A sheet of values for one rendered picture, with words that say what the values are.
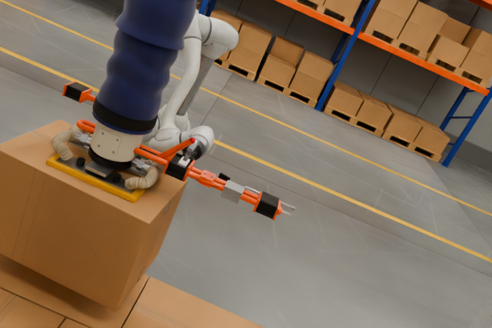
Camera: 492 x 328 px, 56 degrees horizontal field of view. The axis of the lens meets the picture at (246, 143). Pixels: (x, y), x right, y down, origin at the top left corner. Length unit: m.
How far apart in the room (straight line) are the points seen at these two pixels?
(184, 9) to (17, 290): 1.21
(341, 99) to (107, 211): 7.65
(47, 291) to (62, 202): 0.45
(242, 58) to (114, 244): 7.38
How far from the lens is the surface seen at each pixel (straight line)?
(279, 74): 8.85
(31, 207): 1.79
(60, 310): 1.98
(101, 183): 1.68
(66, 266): 1.83
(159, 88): 1.60
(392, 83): 10.43
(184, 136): 1.98
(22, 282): 2.05
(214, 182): 1.67
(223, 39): 2.27
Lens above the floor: 1.95
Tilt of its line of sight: 20 degrees down
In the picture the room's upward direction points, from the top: 25 degrees clockwise
